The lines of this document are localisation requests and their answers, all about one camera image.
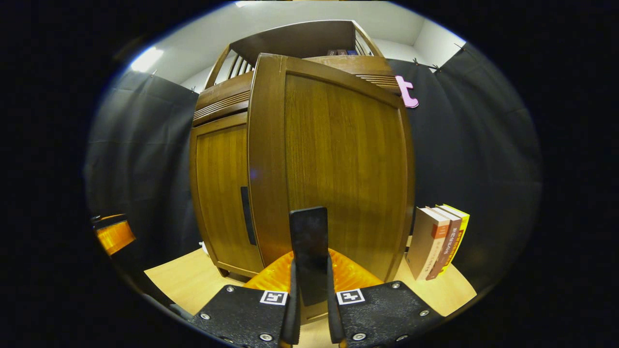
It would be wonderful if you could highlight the brown standing book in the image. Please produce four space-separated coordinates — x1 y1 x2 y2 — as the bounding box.
426 207 462 280

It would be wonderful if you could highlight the wooden shoe cabinet door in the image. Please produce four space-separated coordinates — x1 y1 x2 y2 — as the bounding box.
190 112 264 278
248 52 416 323

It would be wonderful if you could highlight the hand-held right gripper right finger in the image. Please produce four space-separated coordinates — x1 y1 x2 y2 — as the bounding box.
326 249 445 348

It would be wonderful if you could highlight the yellow book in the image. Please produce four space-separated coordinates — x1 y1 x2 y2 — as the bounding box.
438 204 470 276

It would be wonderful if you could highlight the small ceiling light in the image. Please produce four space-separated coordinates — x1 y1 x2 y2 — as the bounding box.
131 47 164 73

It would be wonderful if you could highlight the wooden double-door shoe cabinet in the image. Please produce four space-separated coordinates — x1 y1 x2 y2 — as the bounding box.
189 19 416 323

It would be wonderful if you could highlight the white and orange book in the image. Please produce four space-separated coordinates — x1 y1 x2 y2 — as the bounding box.
405 207 450 281

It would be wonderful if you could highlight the black door handle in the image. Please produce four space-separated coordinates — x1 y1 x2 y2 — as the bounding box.
240 186 257 246
289 207 330 306

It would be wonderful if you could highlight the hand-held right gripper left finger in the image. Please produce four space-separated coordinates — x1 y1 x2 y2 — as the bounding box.
186 250 301 348

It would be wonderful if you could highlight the black backdrop cloth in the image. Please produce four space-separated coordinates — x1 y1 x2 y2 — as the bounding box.
85 41 542 290

